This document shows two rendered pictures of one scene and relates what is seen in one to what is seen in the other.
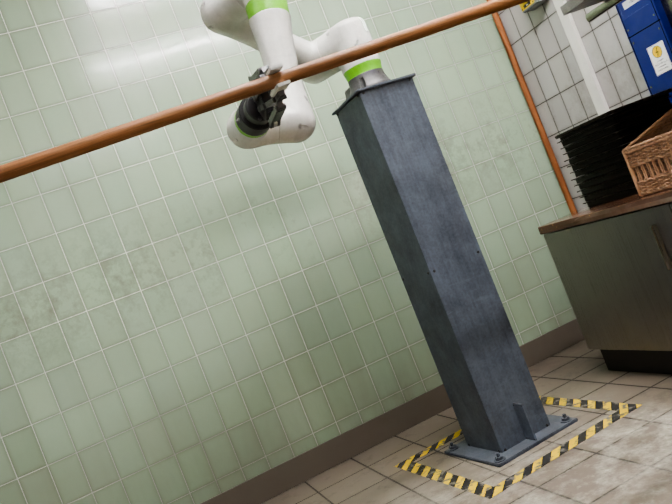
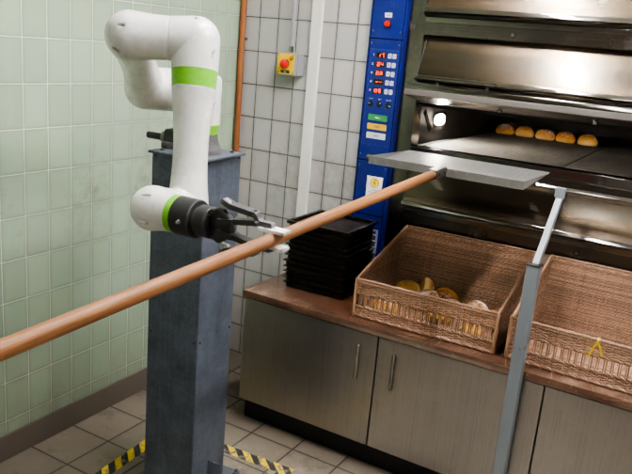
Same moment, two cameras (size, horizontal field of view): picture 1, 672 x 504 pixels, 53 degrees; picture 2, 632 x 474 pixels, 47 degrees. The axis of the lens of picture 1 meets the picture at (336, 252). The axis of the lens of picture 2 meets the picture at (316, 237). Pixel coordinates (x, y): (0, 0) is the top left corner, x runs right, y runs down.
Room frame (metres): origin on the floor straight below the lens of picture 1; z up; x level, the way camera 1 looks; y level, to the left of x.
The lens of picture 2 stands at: (0.25, 0.94, 1.57)
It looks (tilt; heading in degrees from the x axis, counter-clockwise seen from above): 15 degrees down; 318
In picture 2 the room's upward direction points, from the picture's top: 5 degrees clockwise
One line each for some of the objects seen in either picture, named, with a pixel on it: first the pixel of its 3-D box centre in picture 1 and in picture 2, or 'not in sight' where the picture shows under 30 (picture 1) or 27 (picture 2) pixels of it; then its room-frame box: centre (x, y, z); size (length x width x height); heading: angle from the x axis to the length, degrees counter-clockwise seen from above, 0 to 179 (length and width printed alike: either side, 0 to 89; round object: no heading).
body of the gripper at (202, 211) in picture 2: (262, 104); (215, 224); (1.58, 0.03, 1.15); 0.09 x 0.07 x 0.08; 19
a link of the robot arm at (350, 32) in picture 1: (351, 51); (196, 101); (2.20, -0.29, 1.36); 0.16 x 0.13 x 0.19; 55
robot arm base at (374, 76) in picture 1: (362, 91); (183, 139); (2.25, -0.28, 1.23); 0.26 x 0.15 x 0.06; 22
